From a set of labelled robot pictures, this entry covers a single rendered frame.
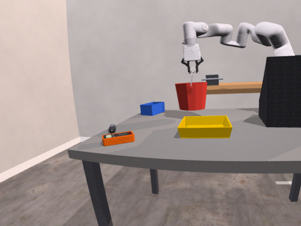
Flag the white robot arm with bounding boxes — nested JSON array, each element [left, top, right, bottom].
[[182, 22, 295, 56]]

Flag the orange pocket multimeter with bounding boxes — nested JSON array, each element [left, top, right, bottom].
[[102, 131, 135, 146]]

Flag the yellow rectangular tray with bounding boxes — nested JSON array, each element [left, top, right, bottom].
[[178, 116, 232, 138]]

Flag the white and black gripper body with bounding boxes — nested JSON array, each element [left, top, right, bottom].
[[183, 43, 201, 62]]

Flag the blue open box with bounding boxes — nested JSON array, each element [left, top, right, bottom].
[[140, 102, 165, 116]]

